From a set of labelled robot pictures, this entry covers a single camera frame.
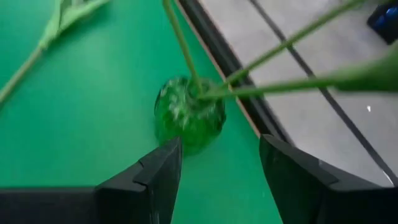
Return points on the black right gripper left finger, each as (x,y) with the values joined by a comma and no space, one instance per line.
(93,205)

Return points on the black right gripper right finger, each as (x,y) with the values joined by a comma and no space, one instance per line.
(326,202)

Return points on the green glass vase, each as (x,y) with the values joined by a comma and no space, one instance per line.
(186,118)

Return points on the black artificial tulip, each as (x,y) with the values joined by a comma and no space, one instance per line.
(367,77)
(182,43)
(290,42)

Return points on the white artificial tulip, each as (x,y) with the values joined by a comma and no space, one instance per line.
(51,31)

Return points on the green table mat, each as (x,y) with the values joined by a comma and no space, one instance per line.
(77,124)

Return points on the computer tower blue lights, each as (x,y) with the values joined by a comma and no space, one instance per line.
(385,21)

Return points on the black table frame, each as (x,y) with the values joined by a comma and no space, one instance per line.
(228,59)

